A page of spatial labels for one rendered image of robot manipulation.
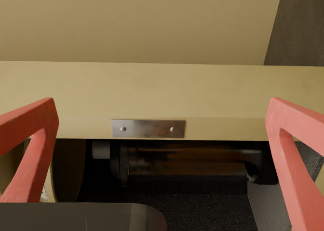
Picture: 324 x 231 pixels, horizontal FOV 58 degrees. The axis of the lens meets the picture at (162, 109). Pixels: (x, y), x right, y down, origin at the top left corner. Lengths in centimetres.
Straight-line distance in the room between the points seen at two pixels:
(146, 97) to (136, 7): 40
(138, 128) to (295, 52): 38
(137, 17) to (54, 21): 19
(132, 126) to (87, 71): 11
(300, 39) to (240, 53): 20
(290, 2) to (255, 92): 34
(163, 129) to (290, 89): 15
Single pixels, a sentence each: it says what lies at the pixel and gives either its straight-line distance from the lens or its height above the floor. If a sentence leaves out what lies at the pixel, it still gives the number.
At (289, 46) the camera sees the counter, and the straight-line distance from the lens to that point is 62.
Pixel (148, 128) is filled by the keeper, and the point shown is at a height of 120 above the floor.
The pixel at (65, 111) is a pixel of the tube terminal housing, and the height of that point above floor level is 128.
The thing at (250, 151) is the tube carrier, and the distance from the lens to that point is 42.
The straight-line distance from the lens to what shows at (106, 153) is 44.
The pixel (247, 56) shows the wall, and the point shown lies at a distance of 75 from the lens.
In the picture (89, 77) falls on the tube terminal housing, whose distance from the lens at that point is 34.
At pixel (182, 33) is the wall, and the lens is 70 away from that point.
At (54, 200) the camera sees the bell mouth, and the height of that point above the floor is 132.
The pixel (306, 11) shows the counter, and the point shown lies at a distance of 58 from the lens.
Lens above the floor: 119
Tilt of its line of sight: 1 degrees down
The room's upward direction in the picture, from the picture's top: 89 degrees counter-clockwise
